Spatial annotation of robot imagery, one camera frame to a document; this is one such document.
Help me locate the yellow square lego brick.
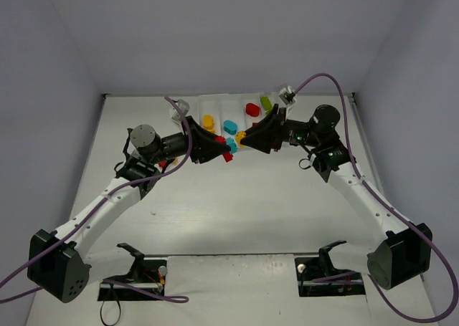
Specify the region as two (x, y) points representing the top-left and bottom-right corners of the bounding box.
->
(235, 131), (246, 148)

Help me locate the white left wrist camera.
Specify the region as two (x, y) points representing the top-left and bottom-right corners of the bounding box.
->
(169, 99), (190, 129)

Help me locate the long lime green lego brick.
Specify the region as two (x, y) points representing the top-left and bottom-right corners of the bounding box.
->
(260, 95), (273, 113)

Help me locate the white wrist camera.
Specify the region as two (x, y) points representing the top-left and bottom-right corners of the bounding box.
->
(278, 85), (296, 113)
(169, 99), (190, 129)

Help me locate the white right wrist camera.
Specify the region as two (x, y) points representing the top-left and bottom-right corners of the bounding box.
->
(278, 85), (296, 113)

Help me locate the teal rounded lego brick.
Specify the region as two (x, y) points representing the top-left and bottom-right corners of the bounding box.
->
(223, 120), (238, 135)

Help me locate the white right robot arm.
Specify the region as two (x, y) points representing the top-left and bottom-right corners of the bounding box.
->
(240, 105), (432, 290)

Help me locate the white divided sorting tray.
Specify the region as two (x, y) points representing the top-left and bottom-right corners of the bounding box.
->
(198, 92), (282, 139)

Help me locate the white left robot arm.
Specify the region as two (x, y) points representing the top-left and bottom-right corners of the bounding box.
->
(27, 116), (230, 303)

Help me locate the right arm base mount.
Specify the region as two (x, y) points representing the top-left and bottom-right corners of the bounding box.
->
(294, 241), (366, 298)

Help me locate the yellow rounded lego brick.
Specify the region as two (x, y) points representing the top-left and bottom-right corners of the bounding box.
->
(202, 114), (214, 130)

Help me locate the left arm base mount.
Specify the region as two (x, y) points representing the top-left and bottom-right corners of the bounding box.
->
(98, 243), (168, 302)

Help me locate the red rounded lego brick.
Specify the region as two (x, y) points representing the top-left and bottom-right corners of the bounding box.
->
(245, 102), (260, 118)

